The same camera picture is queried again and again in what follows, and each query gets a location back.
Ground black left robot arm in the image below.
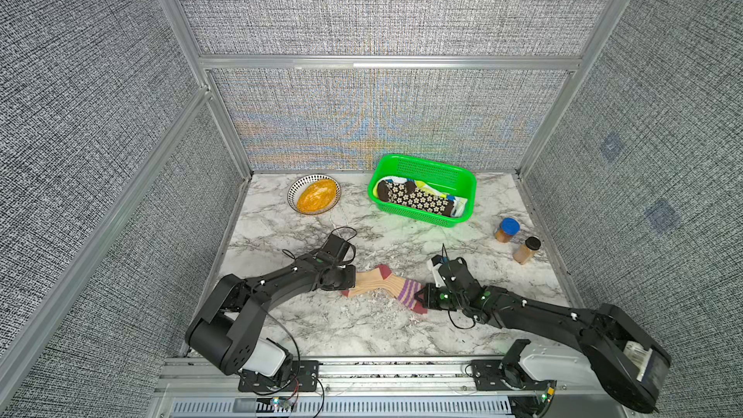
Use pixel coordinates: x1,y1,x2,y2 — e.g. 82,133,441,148
185,233,356,383

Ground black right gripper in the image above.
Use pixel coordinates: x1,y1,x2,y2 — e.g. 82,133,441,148
409,283,467,315

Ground pink tan striped sock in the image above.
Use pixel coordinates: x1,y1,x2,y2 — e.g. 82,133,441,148
342,264,428,315

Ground jar with black lid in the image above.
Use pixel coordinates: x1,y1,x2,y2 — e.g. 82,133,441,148
513,236,542,264

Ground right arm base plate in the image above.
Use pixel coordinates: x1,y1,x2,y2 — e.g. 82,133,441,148
468,360,555,393

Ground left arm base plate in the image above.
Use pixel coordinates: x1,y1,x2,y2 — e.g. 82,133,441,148
238,360,320,396

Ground dark floral sock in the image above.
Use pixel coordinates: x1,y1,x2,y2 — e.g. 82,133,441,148
375,179,456,218

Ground green plastic basket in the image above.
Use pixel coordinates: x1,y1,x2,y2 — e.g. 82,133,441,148
368,154,477,228

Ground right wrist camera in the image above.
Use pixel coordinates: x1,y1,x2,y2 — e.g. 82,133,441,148
426,259,446,288

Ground patterned bowl with orange food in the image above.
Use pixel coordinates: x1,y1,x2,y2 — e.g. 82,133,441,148
286,174,342,215

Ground white sock yellow dots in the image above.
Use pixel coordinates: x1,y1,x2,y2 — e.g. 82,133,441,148
373,176,467,218

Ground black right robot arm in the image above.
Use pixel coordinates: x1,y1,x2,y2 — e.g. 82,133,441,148
414,255,671,413

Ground aluminium front rail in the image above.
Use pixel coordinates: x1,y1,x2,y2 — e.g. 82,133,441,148
153,355,536,401

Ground jar with blue lid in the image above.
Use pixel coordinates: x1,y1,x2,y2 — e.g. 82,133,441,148
495,217,520,243

